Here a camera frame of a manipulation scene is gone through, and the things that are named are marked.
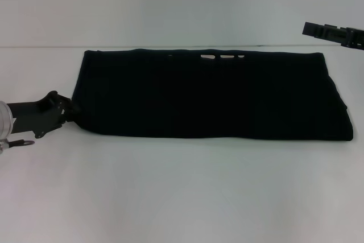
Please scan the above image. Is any black t-shirt with white lettering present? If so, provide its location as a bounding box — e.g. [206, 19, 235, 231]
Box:
[71, 48, 354, 143]

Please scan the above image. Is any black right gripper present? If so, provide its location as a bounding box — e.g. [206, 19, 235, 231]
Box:
[302, 21, 364, 50]

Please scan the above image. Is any grey left gripper cable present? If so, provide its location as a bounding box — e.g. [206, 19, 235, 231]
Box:
[0, 139, 36, 153]

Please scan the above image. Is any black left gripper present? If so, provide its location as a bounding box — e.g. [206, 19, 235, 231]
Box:
[6, 90, 81, 139]

